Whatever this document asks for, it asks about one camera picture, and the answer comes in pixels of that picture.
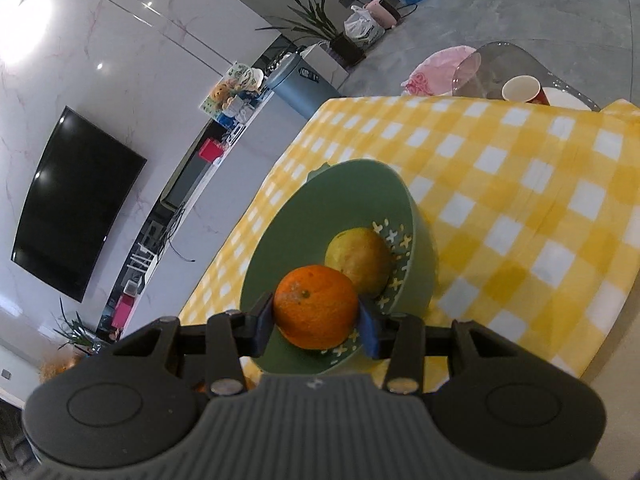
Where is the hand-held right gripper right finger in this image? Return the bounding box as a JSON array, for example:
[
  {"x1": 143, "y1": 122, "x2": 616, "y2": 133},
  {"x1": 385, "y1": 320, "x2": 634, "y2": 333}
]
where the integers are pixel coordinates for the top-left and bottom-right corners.
[{"x1": 357, "y1": 300, "x2": 526, "y2": 395}]

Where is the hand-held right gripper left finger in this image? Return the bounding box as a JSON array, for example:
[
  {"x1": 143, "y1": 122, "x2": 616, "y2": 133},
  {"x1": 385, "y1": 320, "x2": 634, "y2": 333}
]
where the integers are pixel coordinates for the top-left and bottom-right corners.
[{"x1": 112, "y1": 294, "x2": 275, "y2": 396}]

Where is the orange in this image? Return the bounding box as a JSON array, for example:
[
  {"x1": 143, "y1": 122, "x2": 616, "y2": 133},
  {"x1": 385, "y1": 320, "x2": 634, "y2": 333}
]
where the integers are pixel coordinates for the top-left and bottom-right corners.
[{"x1": 273, "y1": 264, "x2": 360, "y2": 351}]

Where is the green bowl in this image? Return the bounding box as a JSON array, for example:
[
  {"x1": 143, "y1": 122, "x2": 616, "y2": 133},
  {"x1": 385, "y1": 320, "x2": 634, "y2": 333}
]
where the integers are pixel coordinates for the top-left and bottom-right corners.
[{"x1": 239, "y1": 159, "x2": 438, "y2": 375}]

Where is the yellow-green pear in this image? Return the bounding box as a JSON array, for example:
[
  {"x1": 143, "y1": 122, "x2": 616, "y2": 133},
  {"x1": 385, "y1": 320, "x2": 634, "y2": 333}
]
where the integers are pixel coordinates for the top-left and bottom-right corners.
[{"x1": 325, "y1": 227, "x2": 393, "y2": 298}]

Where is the magenta box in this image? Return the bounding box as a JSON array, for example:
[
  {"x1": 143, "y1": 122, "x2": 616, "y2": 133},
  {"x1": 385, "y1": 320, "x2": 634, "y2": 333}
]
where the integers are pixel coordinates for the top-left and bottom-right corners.
[{"x1": 111, "y1": 292, "x2": 138, "y2": 331}]

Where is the white television console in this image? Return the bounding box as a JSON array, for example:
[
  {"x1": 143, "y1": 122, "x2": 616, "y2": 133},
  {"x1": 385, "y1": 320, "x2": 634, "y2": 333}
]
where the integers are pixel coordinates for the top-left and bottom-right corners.
[{"x1": 100, "y1": 95, "x2": 281, "y2": 346}]

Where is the black soundbar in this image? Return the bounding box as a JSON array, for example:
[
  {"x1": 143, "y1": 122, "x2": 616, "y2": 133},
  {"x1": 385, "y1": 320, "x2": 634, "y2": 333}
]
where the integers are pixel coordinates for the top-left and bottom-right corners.
[{"x1": 160, "y1": 157, "x2": 211, "y2": 208}]

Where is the yellow checked tablecloth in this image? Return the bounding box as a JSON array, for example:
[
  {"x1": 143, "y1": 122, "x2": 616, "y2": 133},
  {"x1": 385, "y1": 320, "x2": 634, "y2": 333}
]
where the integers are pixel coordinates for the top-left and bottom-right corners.
[{"x1": 177, "y1": 95, "x2": 640, "y2": 386}]

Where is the red box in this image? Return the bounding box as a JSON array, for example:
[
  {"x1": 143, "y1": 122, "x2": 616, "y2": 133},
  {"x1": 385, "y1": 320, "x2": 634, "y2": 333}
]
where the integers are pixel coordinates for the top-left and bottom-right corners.
[{"x1": 198, "y1": 137, "x2": 226, "y2": 163}]

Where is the small leafy plant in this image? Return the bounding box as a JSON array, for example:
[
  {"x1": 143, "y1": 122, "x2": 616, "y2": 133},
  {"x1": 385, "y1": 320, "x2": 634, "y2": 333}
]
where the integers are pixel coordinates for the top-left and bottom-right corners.
[{"x1": 52, "y1": 297, "x2": 108, "y2": 356}]

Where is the colourful printed box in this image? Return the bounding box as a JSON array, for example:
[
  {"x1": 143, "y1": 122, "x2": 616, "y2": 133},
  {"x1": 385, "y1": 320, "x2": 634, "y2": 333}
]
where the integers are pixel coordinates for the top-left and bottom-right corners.
[{"x1": 200, "y1": 62, "x2": 266, "y2": 121}]

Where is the grey-blue trash bin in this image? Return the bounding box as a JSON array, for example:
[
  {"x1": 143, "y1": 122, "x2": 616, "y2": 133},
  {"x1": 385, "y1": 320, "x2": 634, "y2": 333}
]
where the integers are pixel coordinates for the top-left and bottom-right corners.
[{"x1": 265, "y1": 52, "x2": 331, "y2": 121}]

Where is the white cabinet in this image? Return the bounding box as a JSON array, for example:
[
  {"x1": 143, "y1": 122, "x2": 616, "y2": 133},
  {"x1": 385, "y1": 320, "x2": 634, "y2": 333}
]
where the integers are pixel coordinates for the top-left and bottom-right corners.
[{"x1": 300, "y1": 44, "x2": 351, "y2": 96}]

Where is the pink plastic bag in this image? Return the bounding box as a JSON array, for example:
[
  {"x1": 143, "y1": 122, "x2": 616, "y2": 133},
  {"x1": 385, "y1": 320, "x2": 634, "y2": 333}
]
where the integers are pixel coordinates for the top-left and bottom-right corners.
[{"x1": 400, "y1": 46, "x2": 478, "y2": 97}]

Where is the red paper cup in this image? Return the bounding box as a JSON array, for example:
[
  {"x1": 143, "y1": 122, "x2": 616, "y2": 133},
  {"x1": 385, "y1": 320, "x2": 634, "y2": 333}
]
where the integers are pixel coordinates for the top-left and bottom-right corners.
[{"x1": 501, "y1": 75, "x2": 551, "y2": 107}]

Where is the potted green plant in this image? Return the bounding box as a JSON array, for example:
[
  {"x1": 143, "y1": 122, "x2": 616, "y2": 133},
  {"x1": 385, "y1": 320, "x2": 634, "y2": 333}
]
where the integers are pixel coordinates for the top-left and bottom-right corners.
[{"x1": 256, "y1": 0, "x2": 368, "y2": 67}]

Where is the transparent grey chair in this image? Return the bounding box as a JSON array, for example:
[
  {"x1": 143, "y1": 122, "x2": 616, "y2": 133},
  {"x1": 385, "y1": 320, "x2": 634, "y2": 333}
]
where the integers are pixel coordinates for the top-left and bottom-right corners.
[{"x1": 451, "y1": 42, "x2": 601, "y2": 111}]

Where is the white plastic bag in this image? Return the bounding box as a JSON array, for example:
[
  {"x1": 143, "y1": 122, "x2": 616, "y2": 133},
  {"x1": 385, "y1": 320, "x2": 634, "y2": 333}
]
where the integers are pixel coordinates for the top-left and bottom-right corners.
[{"x1": 344, "y1": 5, "x2": 386, "y2": 51}]

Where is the pink appliance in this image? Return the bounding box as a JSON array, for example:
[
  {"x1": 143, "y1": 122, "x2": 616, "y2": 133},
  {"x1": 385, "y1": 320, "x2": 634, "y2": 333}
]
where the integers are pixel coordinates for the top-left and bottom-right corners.
[{"x1": 362, "y1": 0, "x2": 403, "y2": 28}]

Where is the black cable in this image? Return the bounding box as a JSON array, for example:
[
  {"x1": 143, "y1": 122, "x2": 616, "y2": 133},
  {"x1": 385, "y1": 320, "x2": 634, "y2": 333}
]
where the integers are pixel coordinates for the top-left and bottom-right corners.
[{"x1": 167, "y1": 210, "x2": 196, "y2": 263}]

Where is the white wire rack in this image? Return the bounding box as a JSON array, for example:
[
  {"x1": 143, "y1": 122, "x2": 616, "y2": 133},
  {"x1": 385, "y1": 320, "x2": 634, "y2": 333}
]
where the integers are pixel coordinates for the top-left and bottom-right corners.
[{"x1": 127, "y1": 242, "x2": 156, "y2": 273}]

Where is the black wall television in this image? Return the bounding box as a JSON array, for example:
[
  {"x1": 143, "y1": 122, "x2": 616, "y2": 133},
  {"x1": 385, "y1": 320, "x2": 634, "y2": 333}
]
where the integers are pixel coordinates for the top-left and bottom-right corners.
[{"x1": 11, "y1": 106, "x2": 148, "y2": 303}]

